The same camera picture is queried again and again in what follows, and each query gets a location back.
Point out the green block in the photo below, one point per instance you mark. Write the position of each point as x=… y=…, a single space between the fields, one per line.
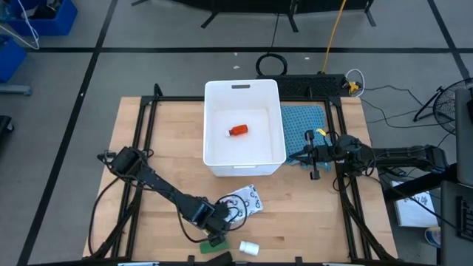
x=225 y=245

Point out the black slanted bar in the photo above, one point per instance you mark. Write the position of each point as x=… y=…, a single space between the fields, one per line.
x=417 y=184

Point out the white printed paper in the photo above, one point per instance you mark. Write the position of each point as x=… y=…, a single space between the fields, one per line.
x=414 y=212

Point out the yellow tag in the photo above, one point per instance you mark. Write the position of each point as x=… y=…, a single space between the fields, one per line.
x=321 y=131

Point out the blue bin with items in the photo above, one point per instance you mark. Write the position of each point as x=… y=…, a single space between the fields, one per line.
x=55 y=22

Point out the black perforated box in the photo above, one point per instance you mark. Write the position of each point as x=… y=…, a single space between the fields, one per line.
x=310 y=85

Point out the black metal table frame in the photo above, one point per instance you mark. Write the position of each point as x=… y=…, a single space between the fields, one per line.
x=146 y=111

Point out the black floor fan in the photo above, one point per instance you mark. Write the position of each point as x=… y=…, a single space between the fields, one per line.
x=449 y=107

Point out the black stand legs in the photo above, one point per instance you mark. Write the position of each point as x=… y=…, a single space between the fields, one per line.
x=210 y=18

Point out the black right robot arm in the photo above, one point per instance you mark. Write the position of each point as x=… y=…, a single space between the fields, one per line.
x=399 y=155

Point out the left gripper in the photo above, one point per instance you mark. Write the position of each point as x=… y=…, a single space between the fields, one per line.
x=221 y=219

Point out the white pill bottle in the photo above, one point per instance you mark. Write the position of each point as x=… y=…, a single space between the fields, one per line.
x=249 y=248

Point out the teal patterned cloth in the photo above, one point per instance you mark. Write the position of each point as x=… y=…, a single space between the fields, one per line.
x=299 y=122

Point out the red bottle white cap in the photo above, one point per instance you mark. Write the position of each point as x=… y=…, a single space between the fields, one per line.
x=238 y=130

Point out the white plastic bin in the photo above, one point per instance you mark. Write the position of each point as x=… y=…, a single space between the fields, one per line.
x=242 y=99

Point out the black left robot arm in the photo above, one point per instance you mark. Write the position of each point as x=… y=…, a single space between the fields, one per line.
x=162 y=186

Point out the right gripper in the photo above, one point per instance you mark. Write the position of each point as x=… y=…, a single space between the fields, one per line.
x=323 y=153

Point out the white patterned pouch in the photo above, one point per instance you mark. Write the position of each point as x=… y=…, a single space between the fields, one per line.
x=253 y=201

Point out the black bandage roll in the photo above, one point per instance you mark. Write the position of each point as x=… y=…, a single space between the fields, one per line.
x=222 y=257

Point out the black frame clamp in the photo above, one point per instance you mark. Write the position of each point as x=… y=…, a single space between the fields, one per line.
x=299 y=260
x=191 y=259

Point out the yellow plug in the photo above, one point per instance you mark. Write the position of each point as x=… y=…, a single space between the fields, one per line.
x=353 y=86

